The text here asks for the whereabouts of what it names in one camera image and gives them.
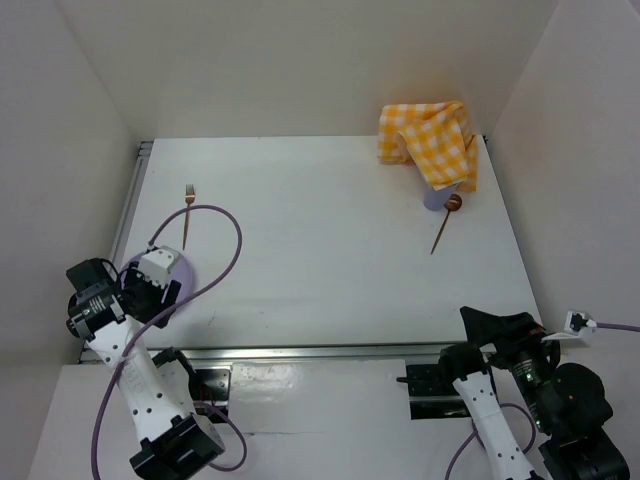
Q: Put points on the aluminium front rail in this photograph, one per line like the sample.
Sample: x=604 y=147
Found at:
x=314 y=353

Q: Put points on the copper fork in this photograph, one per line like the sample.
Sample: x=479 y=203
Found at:
x=190 y=198

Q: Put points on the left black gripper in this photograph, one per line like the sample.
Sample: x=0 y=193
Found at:
x=132 y=277

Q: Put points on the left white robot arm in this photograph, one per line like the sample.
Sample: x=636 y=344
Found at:
x=106 y=311

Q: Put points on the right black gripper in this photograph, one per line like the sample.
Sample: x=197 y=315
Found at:
x=508 y=332

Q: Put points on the copper spoon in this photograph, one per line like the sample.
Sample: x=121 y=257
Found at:
x=453 y=204

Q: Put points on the lavender plate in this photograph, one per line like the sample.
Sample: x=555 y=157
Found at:
x=182 y=272

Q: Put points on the lavender cup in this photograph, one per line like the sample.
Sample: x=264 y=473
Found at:
x=435 y=199

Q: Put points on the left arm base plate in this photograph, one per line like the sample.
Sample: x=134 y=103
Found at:
x=213 y=386

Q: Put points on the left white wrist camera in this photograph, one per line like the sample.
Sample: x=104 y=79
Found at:
x=156 y=265

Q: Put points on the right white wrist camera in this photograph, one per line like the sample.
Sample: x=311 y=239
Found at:
x=579 y=330

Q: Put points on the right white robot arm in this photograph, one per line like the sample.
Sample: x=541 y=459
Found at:
x=566 y=401

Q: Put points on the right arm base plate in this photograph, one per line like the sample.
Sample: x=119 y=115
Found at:
x=430 y=397

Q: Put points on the aluminium rail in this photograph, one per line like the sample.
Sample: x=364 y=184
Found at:
x=118 y=248
x=314 y=353

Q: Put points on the aluminium left rail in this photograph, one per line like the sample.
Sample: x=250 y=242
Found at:
x=118 y=248

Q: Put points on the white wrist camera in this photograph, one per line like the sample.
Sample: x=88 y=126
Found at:
x=579 y=330
x=156 y=265

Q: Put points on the yellow checkered cloth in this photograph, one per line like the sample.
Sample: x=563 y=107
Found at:
x=437 y=138

